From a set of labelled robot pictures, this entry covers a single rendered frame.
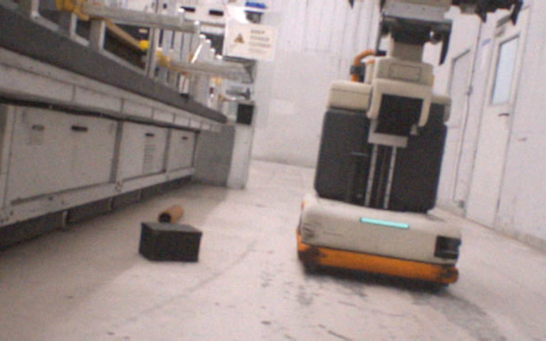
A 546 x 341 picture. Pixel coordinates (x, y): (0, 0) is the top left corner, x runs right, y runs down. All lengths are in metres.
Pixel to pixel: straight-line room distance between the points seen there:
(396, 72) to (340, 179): 0.54
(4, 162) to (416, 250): 1.50
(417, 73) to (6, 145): 1.51
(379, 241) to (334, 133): 0.56
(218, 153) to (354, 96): 3.40
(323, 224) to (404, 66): 0.70
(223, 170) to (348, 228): 3.68
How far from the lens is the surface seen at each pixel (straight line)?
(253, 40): 5.81
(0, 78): 1.53
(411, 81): 2.42
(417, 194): 2.68
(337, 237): 2.32
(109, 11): 1.83
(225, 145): 5.89
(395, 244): 2.35
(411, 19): 2.35
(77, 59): 1.81
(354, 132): 2.63
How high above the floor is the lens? 0.49
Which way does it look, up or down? 3 degrees down
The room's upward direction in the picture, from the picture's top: 8 degrees clockwise
